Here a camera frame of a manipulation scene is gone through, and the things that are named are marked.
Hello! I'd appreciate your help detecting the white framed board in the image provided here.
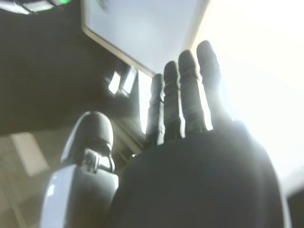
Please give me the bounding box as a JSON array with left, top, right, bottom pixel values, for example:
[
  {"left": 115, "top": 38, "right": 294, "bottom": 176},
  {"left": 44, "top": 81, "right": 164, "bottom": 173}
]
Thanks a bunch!
[{"left": 81, "top": 0, "right": 211, "bottom": 78}]

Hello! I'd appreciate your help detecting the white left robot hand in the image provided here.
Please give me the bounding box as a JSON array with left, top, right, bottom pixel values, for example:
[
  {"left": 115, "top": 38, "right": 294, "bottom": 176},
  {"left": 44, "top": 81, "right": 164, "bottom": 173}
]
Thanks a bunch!
[{"left": 40, "top": 39, "right": 293, "bottom": 228}]

